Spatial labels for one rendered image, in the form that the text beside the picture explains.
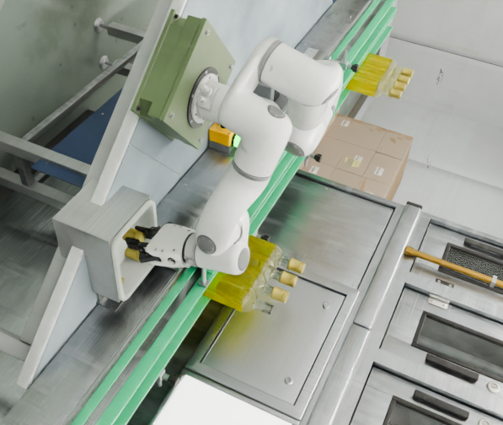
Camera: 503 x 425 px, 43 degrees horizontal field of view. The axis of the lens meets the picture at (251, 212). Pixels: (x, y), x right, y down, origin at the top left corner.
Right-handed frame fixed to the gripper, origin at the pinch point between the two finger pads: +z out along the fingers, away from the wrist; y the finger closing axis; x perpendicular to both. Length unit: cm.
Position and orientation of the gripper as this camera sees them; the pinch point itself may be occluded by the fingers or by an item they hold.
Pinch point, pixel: (138, 238)
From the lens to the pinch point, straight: 152.6
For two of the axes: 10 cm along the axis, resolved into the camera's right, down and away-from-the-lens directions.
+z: -8.8, -1.4, 4.6
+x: -2.0, -7.6, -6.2
